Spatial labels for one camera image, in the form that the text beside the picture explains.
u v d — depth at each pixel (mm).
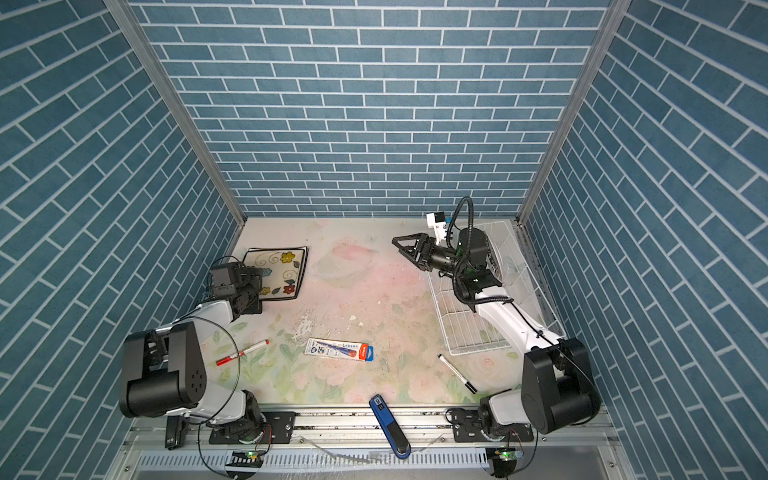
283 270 1016
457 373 824
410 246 682
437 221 722
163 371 439
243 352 856
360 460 705
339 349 864
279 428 736
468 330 884
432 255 680
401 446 680
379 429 749
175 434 710
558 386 423
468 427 735
